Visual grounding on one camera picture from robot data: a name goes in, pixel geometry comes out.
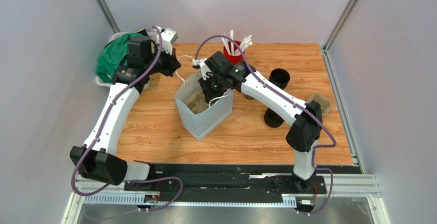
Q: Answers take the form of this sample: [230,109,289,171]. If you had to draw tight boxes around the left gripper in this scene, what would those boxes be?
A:
[144,44,181,77]

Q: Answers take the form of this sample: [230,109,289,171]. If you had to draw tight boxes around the white paper bag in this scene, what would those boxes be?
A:
[174,71,234,141]

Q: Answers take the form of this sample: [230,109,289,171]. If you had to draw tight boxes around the stack of black cups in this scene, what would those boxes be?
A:
[268,68,290,90]

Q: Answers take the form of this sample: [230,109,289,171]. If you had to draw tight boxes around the stack of black lids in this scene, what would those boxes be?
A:
[264,108,284,128]

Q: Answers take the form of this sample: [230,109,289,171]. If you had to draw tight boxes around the single cardboard cup carrier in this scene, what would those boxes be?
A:
[186,91,210,114]

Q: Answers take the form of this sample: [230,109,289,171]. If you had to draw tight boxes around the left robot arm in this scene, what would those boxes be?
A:
[70,30,181,185]

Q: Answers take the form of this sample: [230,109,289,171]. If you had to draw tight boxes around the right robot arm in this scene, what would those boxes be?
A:
[192,51,322,192]

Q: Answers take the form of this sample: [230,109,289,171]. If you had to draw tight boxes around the white plastic bin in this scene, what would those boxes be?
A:
[94,28,161,91]

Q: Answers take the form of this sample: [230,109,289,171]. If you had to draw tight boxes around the red straw cup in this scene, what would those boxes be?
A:
[223,40,243,65]

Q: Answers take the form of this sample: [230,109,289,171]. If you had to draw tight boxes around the white wrapped straws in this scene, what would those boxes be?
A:
[221,29,253,54]

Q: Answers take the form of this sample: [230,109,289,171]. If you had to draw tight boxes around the green cloth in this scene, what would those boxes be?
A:
[95,33,137,84]

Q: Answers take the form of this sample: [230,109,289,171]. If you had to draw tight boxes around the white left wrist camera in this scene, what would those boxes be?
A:
[154,27,178,55]

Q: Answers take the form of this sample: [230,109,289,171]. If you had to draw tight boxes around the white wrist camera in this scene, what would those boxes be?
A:
[154,27,178,55]
[192,58,212,80]

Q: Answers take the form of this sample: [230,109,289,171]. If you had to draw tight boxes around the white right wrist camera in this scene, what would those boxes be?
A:
[192,58,212,80]

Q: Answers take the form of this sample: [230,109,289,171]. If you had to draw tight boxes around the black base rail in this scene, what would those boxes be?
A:
[73,162,381,208]

